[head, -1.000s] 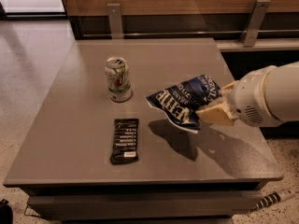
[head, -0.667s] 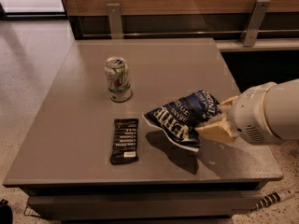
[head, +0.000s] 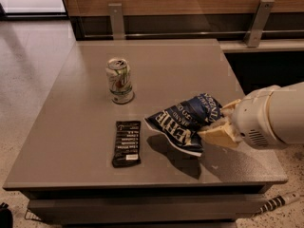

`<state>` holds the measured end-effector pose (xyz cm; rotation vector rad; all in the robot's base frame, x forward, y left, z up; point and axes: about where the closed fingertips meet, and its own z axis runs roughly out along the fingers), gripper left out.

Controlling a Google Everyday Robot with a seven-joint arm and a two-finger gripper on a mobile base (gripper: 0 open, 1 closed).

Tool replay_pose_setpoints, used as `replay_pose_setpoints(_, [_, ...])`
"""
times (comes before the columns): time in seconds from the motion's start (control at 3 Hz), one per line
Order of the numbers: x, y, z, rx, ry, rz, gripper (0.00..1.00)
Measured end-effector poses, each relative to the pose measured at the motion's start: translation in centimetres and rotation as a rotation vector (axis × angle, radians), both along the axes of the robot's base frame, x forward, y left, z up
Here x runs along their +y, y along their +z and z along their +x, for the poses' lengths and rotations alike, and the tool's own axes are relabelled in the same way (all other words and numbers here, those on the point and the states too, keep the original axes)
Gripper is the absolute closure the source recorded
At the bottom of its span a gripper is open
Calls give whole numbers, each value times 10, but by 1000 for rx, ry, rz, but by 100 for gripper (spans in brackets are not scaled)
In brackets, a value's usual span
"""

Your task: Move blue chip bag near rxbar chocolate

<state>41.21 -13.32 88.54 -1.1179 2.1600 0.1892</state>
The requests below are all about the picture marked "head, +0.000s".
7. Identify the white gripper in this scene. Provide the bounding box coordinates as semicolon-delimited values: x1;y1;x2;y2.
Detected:
198;85;287;149

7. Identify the blue chip bag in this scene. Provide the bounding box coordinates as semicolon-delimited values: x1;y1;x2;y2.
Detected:
144;93;222;157

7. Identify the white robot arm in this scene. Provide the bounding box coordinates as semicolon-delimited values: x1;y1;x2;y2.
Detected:
198;83;304;149

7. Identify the black rxbar chocolate bar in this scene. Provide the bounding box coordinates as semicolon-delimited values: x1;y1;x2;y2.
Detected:
112;121;141;168

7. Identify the striped black white rod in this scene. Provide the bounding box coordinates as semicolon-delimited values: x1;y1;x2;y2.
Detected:
254;192;300;217

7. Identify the white green soda can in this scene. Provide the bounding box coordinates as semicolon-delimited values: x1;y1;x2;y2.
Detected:
105;58;134;105

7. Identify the grey low table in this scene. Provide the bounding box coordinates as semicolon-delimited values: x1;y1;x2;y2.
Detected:
4;40;287;227

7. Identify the black object floor corner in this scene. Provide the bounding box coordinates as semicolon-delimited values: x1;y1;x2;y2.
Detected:
0;202;13;228

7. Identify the right metal wall bracket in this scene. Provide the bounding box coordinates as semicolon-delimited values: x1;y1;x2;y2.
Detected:
244;0;275;48

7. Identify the metal wall bracket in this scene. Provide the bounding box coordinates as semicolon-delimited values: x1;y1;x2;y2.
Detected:
108;3;125;40
244;0;275;48

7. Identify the wooden wall shelf panel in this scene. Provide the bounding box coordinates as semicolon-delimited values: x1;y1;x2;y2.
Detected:
63;0;304;40

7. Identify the left metal wall bracket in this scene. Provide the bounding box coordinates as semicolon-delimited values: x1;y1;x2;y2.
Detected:
108;3;125;40

